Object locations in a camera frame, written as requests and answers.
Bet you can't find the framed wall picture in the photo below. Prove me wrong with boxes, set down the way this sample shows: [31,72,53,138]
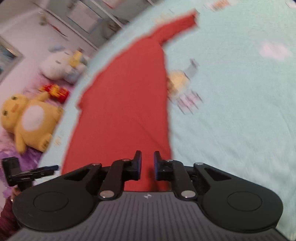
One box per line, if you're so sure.
[0,37,25,81]

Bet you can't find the white cat plush toy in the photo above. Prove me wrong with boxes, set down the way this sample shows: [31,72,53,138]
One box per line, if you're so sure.
[39,45,87,84]

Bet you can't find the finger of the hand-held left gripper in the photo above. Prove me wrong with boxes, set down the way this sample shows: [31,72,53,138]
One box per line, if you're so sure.
[30,165,59,179]

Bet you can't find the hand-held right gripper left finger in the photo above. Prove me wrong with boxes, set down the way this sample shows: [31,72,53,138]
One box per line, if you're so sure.
[63,151,142,201]

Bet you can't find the mint quilted bee-print bedspread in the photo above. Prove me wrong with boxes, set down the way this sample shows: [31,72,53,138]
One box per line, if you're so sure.
[38,0,296,239]

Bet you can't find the purple fluffy blanket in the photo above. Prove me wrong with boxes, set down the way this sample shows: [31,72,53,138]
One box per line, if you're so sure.
[0,76,77,193]

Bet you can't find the person's left hand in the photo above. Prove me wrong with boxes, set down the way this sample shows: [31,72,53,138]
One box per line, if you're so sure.
[10,187,22,203]

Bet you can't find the small red yellow bear plush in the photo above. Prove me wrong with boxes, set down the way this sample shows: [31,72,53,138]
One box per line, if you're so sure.
[38,84,70,103]

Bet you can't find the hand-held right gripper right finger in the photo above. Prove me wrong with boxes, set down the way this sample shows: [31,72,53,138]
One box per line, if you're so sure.
[154,151,232,201]

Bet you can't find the person's left forearm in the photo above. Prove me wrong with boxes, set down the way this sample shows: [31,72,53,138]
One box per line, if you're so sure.
[0,197,20,238]

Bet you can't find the yellow plush toy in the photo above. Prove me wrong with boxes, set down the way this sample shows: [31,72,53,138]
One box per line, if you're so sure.
[0,93,64,154]

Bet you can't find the red long-sleeved shirt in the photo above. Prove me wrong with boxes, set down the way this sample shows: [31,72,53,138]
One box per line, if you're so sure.
[61,10,199,193]

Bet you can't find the white cabinet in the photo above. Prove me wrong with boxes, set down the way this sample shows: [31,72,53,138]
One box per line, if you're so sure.
[32,0,158,50]

